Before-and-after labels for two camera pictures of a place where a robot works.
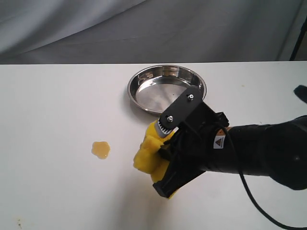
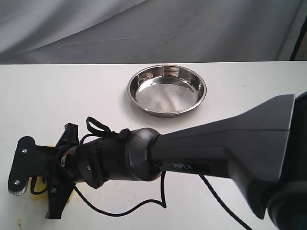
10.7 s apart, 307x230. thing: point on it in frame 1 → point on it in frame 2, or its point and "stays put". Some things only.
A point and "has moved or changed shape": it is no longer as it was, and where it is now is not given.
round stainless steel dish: (153, 90) stays put
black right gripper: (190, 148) → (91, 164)
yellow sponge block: (148, 158) has moved or changed shape
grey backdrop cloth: (108, 31) stays put
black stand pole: (299, 40) stays put
